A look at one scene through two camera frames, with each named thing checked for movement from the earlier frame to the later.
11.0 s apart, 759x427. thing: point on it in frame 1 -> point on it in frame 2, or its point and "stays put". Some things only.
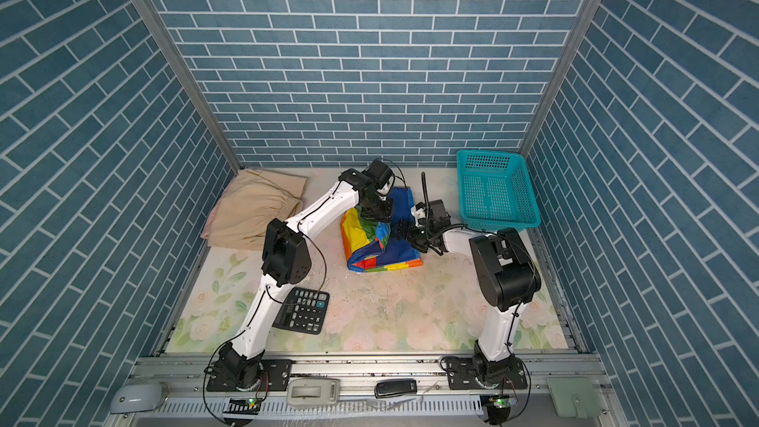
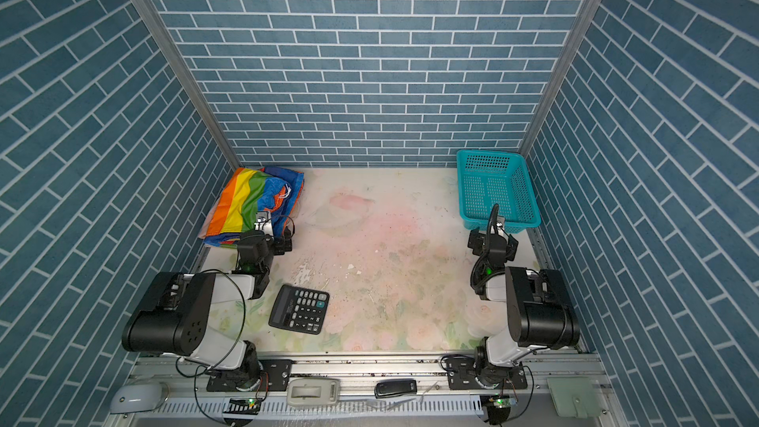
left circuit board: x=243 y=406 stays put
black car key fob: x=394 y=386 stays put
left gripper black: x=385 y=215 -> x=279 y=246
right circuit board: x=503 y=401 stays put
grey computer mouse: x=136 y=397 stays put
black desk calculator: x=303 y=310 stays put
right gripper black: x=402 y=223 -> x=478 y=241
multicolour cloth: x=370 y=246 -> x=246 y=193
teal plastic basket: x=495 y=191 stays put
